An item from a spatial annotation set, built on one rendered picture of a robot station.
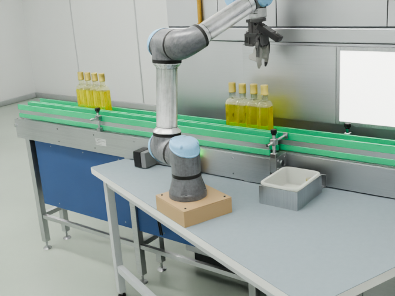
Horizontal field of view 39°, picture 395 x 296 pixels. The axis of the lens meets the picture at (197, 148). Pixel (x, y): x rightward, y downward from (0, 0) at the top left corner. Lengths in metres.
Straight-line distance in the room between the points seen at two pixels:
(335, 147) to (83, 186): 1.56
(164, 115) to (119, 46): 5.24
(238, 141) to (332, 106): 0.44
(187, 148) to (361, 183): 0.73
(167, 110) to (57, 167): 1.37
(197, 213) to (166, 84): 0.52
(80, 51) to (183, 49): 5.93
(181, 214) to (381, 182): 0.81
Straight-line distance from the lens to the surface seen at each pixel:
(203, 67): 2.86
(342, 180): 2.39
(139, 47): 7.17
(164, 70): 2.18
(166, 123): 2.21
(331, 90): 2.50
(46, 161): 3.50
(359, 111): 2.48
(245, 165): 2.48
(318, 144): 2.41
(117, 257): 3.03
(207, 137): 2.58
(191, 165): 2.12
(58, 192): 3.51
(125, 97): 7.51
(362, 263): 1.86
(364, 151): 2.33
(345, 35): 2.45
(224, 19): 2.16
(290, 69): 2.57
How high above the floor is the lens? 1.66
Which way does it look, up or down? 17 degrees down
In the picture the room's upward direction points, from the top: 4 degrees counter-clockwise
